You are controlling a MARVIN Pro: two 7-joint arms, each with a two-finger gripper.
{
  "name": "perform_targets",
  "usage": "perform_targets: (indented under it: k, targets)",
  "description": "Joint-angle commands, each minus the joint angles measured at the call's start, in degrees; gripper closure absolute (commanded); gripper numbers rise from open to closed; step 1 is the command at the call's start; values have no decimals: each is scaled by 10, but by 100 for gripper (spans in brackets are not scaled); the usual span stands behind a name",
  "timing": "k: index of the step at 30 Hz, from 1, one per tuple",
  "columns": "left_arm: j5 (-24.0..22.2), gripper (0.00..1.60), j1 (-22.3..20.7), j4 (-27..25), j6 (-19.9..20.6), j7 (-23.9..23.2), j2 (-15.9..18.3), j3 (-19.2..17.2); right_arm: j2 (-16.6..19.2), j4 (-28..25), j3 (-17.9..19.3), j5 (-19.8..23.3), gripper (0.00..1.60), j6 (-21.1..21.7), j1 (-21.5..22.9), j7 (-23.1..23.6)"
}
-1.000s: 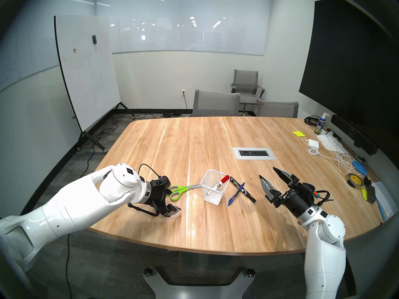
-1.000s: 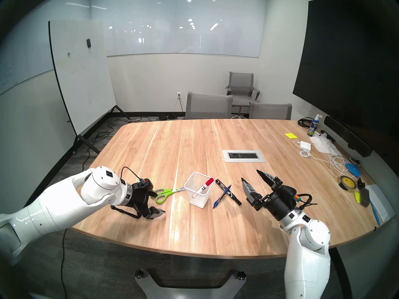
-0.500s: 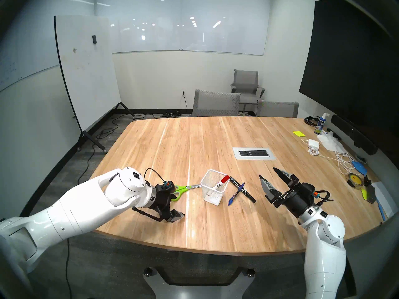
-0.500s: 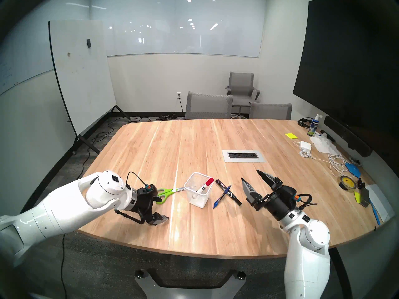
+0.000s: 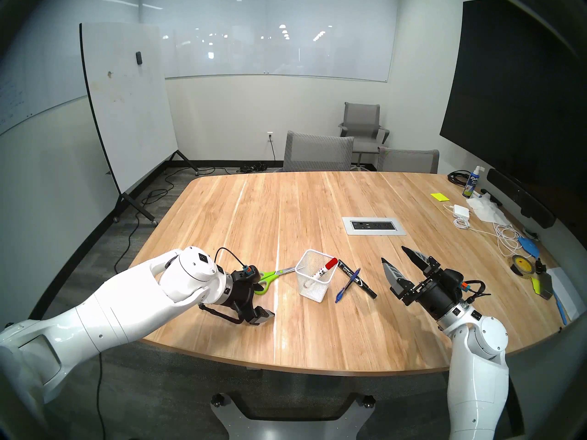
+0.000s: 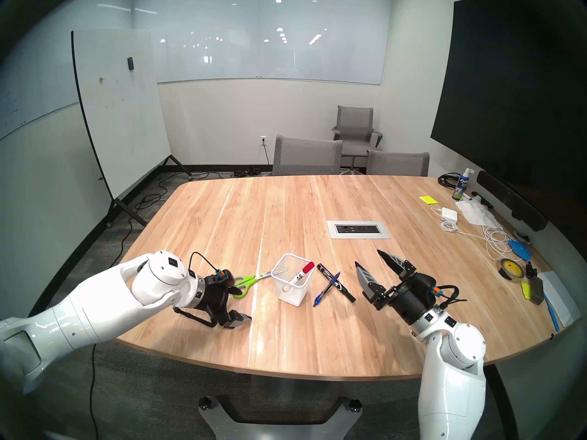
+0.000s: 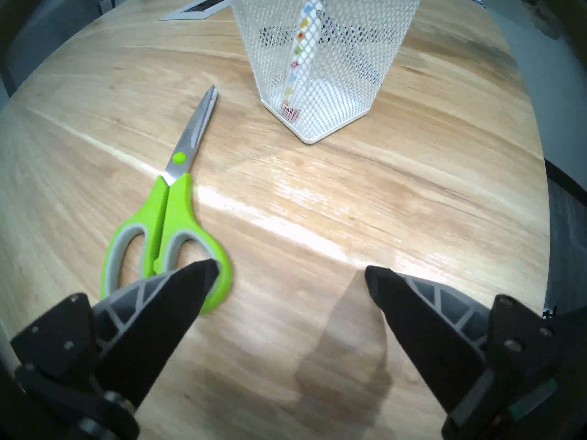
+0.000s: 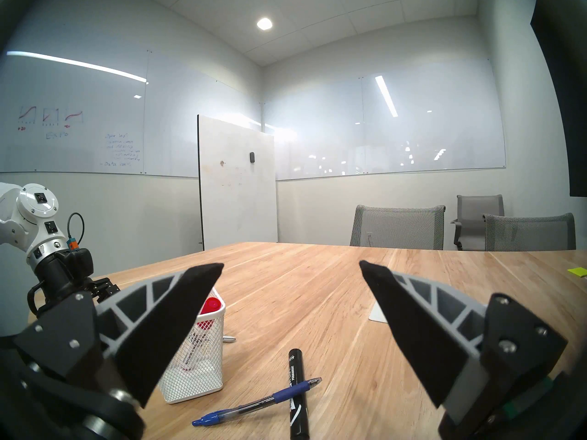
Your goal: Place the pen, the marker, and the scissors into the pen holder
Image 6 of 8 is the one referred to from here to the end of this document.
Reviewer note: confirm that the red capped white marker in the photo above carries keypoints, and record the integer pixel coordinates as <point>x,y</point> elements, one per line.
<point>308,266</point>

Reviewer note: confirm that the wall whiteboard with writing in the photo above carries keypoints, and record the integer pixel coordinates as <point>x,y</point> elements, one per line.
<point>23,104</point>

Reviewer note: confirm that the black video sound bar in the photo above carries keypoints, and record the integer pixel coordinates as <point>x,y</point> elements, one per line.
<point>509,198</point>

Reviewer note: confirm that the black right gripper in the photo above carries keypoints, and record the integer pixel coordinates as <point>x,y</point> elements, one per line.
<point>408,301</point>

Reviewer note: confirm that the yellow note flag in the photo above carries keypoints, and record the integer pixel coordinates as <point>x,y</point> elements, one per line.
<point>525,290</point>

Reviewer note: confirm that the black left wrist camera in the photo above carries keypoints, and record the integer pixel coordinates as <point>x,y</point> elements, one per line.
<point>222,277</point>

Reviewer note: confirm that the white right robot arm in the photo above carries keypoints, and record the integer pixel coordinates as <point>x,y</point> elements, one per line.
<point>451,379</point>

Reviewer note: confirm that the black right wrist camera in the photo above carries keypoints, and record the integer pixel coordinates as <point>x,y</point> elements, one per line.
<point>426,283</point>

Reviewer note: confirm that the black and yellow tape roll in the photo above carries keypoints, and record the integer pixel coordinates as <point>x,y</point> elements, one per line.
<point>511,268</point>

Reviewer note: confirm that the yellow sticky note pad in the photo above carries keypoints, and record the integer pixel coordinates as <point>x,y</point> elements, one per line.
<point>428,200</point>

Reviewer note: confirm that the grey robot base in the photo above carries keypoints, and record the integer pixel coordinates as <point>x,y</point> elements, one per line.
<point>279,429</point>

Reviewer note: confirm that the grey office chair with armrests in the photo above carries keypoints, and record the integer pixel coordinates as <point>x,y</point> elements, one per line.
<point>355,122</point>

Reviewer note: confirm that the whiteboard cleaner spray bottle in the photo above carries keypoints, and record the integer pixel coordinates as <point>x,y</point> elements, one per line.
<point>460,187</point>

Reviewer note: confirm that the grey table power outlet box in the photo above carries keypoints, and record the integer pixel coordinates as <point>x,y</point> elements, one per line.
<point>357,229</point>

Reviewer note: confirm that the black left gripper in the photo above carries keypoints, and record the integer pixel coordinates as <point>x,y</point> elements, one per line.
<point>214,299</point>

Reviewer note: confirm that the white crumpled tissue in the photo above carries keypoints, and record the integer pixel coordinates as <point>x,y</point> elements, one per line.
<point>474,212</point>

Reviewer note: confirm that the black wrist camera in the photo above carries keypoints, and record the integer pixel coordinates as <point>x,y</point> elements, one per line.
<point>222,277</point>
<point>426,283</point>

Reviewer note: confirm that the large black wall screen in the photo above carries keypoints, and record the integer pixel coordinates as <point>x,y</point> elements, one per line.
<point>504,100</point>

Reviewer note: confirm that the wide glass wall whiteboard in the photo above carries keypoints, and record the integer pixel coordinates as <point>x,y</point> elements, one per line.
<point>266,54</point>

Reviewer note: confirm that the blue pen on paper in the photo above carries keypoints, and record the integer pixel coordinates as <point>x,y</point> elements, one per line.
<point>551,313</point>

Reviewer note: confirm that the black permanent marker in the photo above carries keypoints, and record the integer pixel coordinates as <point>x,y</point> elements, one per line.
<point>341,290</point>

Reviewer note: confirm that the mobile whiteboard on stand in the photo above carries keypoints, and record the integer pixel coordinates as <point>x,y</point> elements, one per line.
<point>119,104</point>

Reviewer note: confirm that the white power adapter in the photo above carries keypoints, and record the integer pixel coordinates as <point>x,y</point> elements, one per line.
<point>449,214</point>

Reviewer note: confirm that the blue flat plastic item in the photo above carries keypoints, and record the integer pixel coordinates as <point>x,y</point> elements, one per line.
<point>520,250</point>

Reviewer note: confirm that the black remote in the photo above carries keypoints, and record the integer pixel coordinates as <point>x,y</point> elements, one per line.
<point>481,200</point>

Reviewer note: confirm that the grey mesh office chair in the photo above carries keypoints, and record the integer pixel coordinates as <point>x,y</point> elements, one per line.
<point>398,165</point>
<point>307,156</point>

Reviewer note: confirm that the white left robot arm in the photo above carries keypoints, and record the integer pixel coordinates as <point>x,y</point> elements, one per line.
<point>82,320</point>

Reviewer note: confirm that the blue ballpoint pen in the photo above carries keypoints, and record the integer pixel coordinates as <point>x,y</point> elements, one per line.
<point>319,299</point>

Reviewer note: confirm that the dark grey eraser block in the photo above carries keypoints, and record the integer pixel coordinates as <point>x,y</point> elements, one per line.
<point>536,290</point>

